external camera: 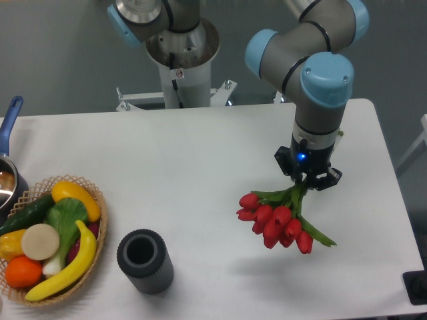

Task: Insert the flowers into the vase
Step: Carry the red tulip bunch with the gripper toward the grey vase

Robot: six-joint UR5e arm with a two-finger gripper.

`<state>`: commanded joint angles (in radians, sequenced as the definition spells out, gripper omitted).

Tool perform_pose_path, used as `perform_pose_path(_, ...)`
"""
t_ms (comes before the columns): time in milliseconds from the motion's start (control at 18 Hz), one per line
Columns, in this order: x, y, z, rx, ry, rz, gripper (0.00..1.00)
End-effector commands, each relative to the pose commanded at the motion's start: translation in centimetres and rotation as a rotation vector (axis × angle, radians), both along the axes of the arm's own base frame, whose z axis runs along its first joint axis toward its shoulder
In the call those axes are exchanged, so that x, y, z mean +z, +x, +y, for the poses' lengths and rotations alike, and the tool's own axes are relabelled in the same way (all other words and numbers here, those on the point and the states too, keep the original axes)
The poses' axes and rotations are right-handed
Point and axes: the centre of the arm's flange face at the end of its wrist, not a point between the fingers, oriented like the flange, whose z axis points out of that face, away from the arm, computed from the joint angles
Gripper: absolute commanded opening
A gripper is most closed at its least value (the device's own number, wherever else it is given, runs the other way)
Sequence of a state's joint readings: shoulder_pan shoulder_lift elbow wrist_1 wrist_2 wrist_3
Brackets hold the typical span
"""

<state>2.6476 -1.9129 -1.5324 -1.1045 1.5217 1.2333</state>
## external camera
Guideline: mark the orange fruit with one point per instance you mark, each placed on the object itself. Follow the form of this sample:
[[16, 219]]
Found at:
[[22, 272]]

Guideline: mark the green bok choy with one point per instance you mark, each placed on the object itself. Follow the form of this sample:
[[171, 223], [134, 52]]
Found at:
[[62, 217]]

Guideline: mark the blue handled saucepan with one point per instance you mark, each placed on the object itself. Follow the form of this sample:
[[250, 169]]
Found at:
[[13, 185]]

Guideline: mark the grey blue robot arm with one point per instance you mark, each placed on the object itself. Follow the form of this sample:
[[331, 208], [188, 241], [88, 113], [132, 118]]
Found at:
[[304, 65]]

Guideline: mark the purple red vegetable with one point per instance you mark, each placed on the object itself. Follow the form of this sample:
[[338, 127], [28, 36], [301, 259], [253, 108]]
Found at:
[[94, 228]]

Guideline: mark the green cucumber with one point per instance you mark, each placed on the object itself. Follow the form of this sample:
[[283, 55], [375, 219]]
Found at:
[[31, 214]]

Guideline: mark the yellow banana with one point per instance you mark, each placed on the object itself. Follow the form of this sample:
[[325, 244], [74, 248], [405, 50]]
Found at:
[[71, 273]]

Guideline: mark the yellow squash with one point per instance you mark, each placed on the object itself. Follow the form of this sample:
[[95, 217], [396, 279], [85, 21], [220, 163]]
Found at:
[[67, 189]]

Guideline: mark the woven wicker basket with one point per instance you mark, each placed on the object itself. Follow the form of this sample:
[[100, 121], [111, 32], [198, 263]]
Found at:
[[40, 189]]

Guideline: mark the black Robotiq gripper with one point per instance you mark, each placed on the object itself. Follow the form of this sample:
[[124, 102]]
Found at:
[[308, 160]]

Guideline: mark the yellow bell pepper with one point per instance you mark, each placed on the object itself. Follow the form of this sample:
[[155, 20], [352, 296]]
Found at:
[[11, 244]]

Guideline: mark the red tulip bouquet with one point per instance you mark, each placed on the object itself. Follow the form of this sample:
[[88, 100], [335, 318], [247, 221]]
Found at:
[[277, 217]]

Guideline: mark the beige round disc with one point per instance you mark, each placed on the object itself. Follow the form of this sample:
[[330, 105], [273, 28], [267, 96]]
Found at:
[[40, 242]]

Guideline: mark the dark grey ribbed vase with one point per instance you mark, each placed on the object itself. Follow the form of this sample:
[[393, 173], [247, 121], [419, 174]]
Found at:
[[143, 257]]

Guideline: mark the black device at table edge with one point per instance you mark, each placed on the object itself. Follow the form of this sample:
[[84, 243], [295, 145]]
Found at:
[[415, 284]]

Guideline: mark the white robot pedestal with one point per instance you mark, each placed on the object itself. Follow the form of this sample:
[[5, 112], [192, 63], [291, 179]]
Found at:
[[184, 65]]

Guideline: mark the white frame at right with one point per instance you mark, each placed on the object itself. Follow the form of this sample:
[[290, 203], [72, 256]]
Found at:
[[417, 147]]

